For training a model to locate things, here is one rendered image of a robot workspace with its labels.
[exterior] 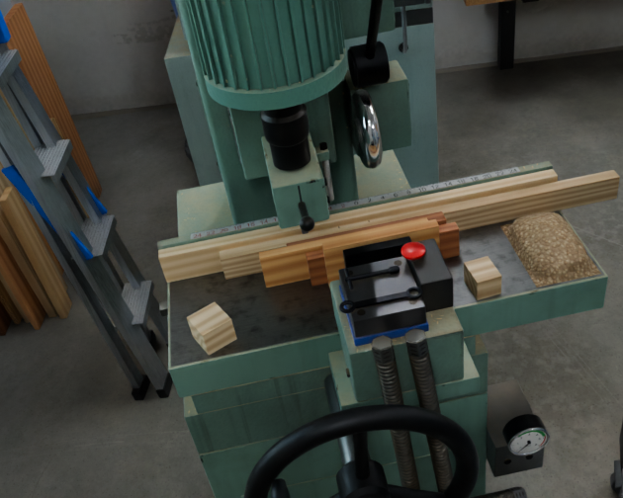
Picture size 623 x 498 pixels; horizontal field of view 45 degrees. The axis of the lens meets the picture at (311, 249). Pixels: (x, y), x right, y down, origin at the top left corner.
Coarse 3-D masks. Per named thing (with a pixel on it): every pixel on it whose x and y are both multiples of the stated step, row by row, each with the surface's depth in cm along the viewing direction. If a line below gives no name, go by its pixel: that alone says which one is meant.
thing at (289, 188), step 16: (272, 160) 103; (272, 176) 100; (288, 176) 99; (304, 176) 99; (320, 176) 98; (272, 192) 98; (288, 192) 98; (304, 192) 99; (320, 192) 99; (288, 208) 100; (320, 208) 101; (288, 224) 102
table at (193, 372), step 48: (480, 240) 110; (192, 288) 111; (240, 288) 109; (288, 288) 108; (528, 288) 101; (576, 288) 101; (192, 336) 103; (240, 336) 102; (288, 336) 100; (336, 336) 100; (192, 384) 101; (240, 384) 103; (336, 384) 97
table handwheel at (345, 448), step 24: (336, 408) 100; (360, 408) 83; (384, 408) 83; (408, 408) 84; (312, 432) 82; (336, 432) 82; (360, 432) 83; (432, 432) 85; (456, 432) 86; (264, 456) 85; (288, 456) 83; (360, 456) 86; (456, 456) 89; (264, 480) 85; (336, 480) 92; (360, 480) 89; (384, 480) 90; (456, 480) 93
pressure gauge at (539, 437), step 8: (520, 416) 111; (528, 416) 111; (536, 416) 111; (512, 424) 111; (520, 424) 110; (528, 424) 109; (536, 424) 110; (504, 432) 112; (512, 432) 110; (520, 432) 109; (528, 432) 109; (536, 432) 110; (544, 432) 110; (512, 440) 110; (520, 440) 110; (528, 440) 111; (536, 440) 111; (544, 440) 111; (512, 448) 111; (520, 448) 112; (528, 448) 112; (536, 448) 112
